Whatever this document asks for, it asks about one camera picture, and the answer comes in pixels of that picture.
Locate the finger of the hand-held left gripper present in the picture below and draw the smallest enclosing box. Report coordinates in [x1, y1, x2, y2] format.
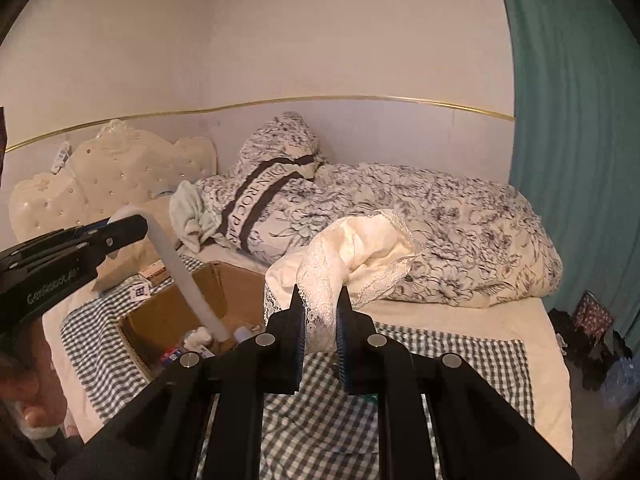
[50, 219, 113, 242]
[82, 214, 149, 262]

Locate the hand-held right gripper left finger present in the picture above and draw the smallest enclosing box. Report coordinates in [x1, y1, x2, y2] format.
[57, 285, 307, 480]

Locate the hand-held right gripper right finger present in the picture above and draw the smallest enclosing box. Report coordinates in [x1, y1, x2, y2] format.
[336, 285, 581, 480]

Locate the white strap cloth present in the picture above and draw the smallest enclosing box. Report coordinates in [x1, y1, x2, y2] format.
[107, 204, 231, 342]

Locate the brown cardboard box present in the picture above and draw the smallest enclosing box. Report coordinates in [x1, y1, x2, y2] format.
[117, 260, 267, 378]

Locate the cream lace cloth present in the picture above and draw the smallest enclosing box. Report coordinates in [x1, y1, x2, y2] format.
[264, 210, 423, 356]

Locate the person's left hand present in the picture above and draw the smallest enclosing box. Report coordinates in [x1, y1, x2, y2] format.
[0, 352, 71, 441]

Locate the cream tufted headboard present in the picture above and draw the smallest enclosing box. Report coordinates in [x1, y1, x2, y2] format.
[9, 119, 218, 246]

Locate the small brown and white box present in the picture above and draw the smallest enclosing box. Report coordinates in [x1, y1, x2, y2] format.
[137, 260, 173, 287]

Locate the mint green towel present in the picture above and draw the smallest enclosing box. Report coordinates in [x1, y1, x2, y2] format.
[169, 180, 222, 253]

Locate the white remote control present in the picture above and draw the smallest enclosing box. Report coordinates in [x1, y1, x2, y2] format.
[52, 141, 71, 175]

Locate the floral print duvet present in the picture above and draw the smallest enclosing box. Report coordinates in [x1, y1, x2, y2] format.
[195, 162, 564, 309]

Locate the floral pillow with dark stripes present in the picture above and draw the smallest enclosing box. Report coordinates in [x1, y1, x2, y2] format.
[220, 112, 326, 256]

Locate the dark clutter beside bed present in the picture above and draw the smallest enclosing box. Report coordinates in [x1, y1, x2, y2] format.
[547, 308, 631, 392]

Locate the patterned gift bag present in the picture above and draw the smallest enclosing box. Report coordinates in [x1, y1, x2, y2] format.
[572, 290, 615, 348]

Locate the pack of water bottles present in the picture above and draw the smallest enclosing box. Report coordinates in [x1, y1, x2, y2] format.
[600, 357, 640, 408]

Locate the teal curtain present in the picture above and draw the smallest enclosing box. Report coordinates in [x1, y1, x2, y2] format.
[492, 0, 640, 341]

